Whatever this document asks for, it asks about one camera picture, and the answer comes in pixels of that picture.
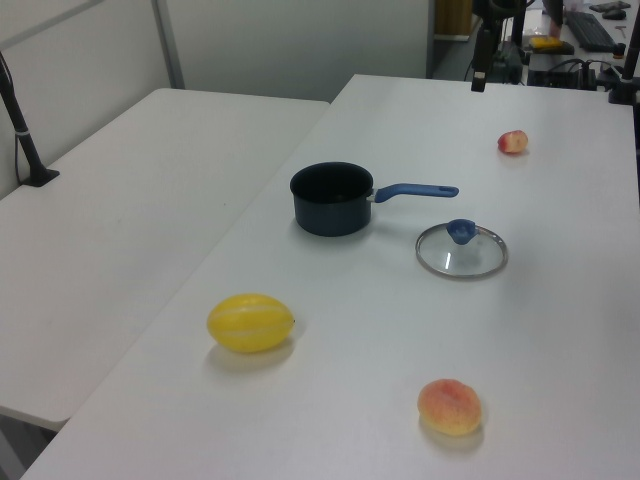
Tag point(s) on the orange toy peach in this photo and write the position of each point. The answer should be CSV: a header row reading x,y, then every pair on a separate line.
x,y
450,407

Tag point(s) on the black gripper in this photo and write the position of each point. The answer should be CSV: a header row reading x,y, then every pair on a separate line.
x,y
484,50

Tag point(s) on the black keyboard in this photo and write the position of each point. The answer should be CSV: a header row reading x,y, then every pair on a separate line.
x,y
590,30

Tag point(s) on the black camera stand pole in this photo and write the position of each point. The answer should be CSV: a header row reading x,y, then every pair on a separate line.
x,y
22,135
627,75

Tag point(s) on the yellow box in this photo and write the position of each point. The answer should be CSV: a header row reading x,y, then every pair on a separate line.
x,y
545,43

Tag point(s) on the yellow striped melon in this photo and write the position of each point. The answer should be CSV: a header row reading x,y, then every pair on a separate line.
x,y
250,324

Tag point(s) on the glass lid with blue knob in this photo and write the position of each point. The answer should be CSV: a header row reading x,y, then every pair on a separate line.
x,y
461,231

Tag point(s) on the red toy strawberry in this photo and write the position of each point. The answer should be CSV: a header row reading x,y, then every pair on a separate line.
x,y
512,143

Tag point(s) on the brown cabinet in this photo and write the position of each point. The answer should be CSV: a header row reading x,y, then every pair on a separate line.
x,y
452,17

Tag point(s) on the grey partition post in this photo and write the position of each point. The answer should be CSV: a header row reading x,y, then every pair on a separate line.
x,y
169,45

